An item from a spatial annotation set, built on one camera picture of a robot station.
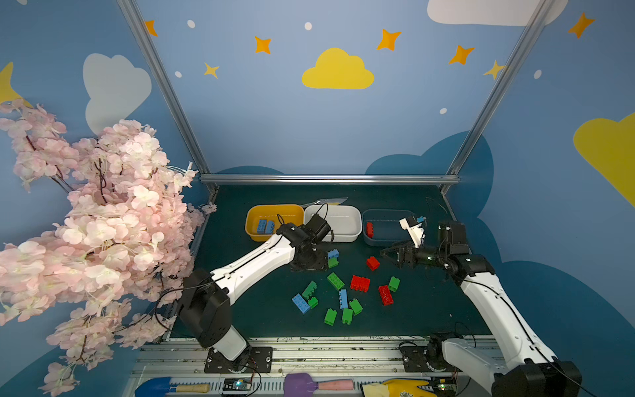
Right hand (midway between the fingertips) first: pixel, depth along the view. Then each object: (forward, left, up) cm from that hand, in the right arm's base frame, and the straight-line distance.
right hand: (391, 247), depth 76 cm
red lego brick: (+20, +2, -19) cm, 28 cm away
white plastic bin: (+25, +12, -21) cm, 35 cm away
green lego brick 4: (-16, +12, -19) cm, 28 cm away
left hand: (-3, +23, -8) cm, 25 cm away
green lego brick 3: (-17, +18, -18) cm, 31 cm away
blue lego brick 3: (-11, +14, -18) cm, 25 cm away
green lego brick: (-3, +16, -20) cm, 26 cm away
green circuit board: (-36, +45, -20) cm, 61 cm away
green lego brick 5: (-8, +26, -18) cm, 33 cm away
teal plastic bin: (+24, -4, -22) cm, 33 cm away
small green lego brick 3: (-4, -5, -19) cm, 20 cm away
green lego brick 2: (-13, +9, -18) cm, 24 cm away
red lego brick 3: (-9, -2, -20) cm, 22 cm away
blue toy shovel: (-38, +65, -18) cm, 78 cm away
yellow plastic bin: (+26, +42, -18) cm, 52 cm away
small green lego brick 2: (-12, +24, -19) cm, 33 cm away
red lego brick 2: (-5, +8, -19) cm, 21 cm away
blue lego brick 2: (-13, +28, -19) cm, 37 cm away
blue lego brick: (+7, +18, -18) cm, 27 cm away
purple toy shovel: (-36, +26, -19) cm, 48 cm away
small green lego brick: (+4, +18, -20) cm, 27 cm away
